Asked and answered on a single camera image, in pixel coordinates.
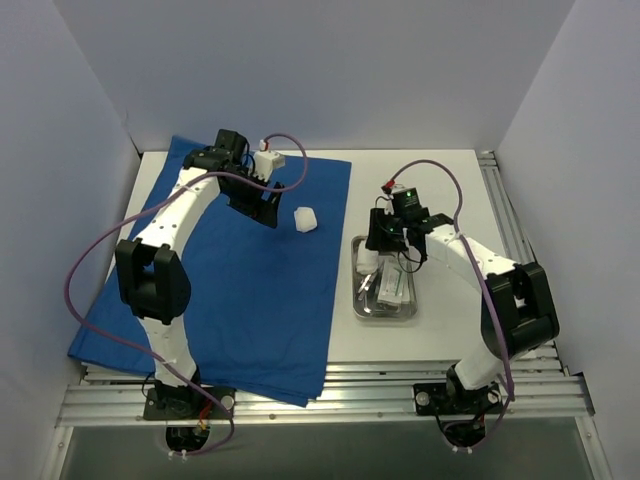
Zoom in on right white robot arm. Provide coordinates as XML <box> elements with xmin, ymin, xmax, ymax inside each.
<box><xmin>366</xmin><ymin>208</ymin><xmax>560</xmax><ymax>413</ymax></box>

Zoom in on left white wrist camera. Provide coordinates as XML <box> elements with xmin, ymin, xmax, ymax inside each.
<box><xmin>253</xmin><ymin>150</ymin><xmax>286</xmax><ymax>180</ymax></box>

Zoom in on aluminium front rail frame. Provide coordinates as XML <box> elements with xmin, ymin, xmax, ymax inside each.
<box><xmin>57</xmin><ymin>347</ymin><xmax>595</xmax><ymax>427</ymax></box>

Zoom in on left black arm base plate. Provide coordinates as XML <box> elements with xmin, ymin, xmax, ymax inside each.
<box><xmin>143</xmin><ymin>385</ymin><xmax>228</xmax><ymax>421</ymax></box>

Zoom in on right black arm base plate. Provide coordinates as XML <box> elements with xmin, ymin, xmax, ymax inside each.
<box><xmin>412</xmin><ymin>382</ymin><xmax>503</xmax><ymax>417</ymax></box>

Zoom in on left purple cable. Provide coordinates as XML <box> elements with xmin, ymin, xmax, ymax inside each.
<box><xmin>63</xmin><ymin>132</ymin><xmax>307</xmax><ymax>455</ymax></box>

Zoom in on steel instrument tray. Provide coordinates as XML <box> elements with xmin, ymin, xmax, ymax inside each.
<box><xmin>351</xmin><ymin>236</ymin><xmax>418</xmax><ymax>322</ymax></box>

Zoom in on white gauze stack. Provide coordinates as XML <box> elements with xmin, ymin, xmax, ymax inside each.
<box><xmin>294</xmin><ymin>207</ymin><xmax>318</xmax><ymax>233</ymax></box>
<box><xmin>356</xmin><ymin>248</ymin><xmax>379</xmax><ymax>275</ymax></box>

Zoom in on steel tweezers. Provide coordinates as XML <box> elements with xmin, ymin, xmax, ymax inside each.
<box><xmin>355</xmin><ymin>272</ymin><xmax>377</xmax><ymax>306</ymax></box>

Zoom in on purple cable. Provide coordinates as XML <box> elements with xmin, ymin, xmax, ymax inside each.
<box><xmin>382</xmin><ymin>159</ymin><xmax>516</xmax><ymax>449</ymax></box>
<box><xmin>63</xmin><ymin>132</ymin><xmax>307</xmax><ymax>455</ymax></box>

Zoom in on aluminium side rail frame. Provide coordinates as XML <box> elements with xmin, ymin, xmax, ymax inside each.
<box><xmin>463</xmin><ymin>153</ymin><xmax>568</xmax><ymax>383</ymax></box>

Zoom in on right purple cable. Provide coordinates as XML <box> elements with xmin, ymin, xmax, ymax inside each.
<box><xmin>382</xmin><ymin>159</ymin><xmax>516</xmax><ymax>449</ymax></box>

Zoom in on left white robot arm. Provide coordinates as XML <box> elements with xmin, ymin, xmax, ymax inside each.
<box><xmin>115</xmin><ymin>130</ymin><xmax>285</xmax><ymax>419</ymax></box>

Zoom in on suture packet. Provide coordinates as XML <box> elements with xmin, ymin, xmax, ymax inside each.
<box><xmin>377</xmin><ymin>260</ymin><xmax>410</xmax><ymax>306</ymax></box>

